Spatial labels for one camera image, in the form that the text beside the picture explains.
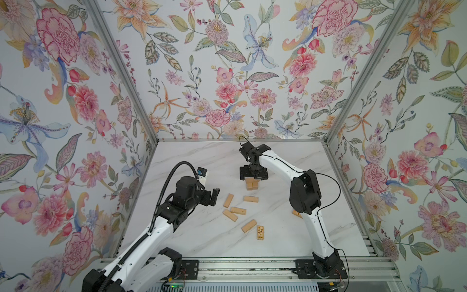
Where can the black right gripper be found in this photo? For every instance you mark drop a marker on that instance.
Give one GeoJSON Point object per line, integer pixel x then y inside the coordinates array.
{"type": "Point", "coordinates": [243, 172]}

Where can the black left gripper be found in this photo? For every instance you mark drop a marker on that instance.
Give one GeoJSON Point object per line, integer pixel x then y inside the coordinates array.
{"type": "Point", "coordinates": [207, 200]}

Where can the plain wood block with holes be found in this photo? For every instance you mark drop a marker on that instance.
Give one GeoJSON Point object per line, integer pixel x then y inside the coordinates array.
{"type": "Point", "coordinates": [239, 211]}

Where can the printed wood block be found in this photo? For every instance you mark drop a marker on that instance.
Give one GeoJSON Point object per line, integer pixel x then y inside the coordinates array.
{"type": "Point", "coordinates": [296, 214]}
{"type": "Point", "coordinates": [260, 233]}

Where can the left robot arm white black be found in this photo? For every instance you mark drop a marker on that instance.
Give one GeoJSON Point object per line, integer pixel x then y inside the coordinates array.
{"type": "Point", "coordinates": [146, 262]}

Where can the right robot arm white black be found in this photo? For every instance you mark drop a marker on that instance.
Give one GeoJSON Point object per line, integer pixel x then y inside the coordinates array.
{"type": "Point", "coordinates": [305, 198]}

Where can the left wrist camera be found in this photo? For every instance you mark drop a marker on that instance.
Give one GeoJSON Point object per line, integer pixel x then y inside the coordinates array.
{"type": "Point", "coordinates": [202, 175]}

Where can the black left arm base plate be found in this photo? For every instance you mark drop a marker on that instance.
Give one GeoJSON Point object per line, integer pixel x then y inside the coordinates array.
{"type": "Point", "coordinates": [183, 269]}

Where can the aluminium front rail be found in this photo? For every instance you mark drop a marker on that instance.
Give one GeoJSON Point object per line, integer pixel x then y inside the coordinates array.
{"type": "Point", "coordinates": [260, 274]}

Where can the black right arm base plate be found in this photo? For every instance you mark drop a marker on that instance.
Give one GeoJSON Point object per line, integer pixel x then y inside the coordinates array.
{"type": "Point", "coordinates": [314, 269]}

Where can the aluminium corner post right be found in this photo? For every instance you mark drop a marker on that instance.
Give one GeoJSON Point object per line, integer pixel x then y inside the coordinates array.
{"type": "Point", "coordinates": [367, 71]}

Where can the aluminium corner post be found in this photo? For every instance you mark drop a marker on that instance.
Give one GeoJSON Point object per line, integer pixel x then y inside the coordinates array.
{"type": "Point", "coordinates": [120, 67]}
{"type": "Point", "coordinates": [367, 71]}

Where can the aluminium corner post left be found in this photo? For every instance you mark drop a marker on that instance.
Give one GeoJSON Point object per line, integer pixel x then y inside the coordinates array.
{"type": "Point", "coordinates": [120, 67]}

